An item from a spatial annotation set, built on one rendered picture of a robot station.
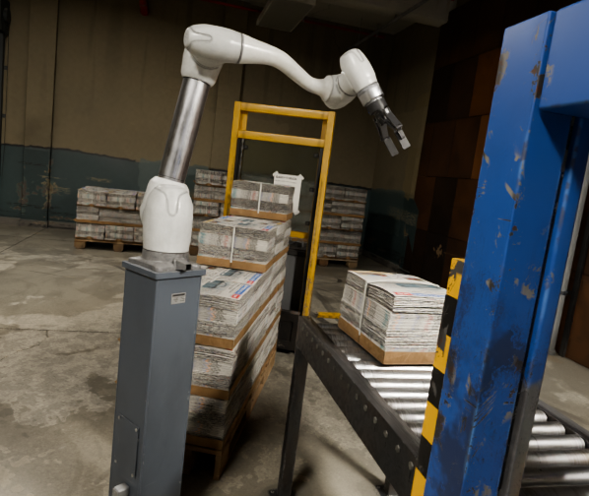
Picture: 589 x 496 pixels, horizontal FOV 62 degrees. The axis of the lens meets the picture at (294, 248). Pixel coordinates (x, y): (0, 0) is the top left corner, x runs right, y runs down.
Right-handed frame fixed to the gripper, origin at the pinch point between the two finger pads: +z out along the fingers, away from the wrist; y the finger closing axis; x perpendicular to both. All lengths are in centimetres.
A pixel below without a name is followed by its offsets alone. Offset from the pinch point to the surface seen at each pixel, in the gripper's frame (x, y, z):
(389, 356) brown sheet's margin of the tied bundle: 47, -31, 57
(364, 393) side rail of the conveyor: 61, -51, 55
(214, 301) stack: 92, 27, 18
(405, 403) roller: 53, -54, 62
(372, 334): 47, -23, 50
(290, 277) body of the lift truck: 47, 206, 41
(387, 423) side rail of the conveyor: 61, -67, 59
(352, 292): 43, -4, 38
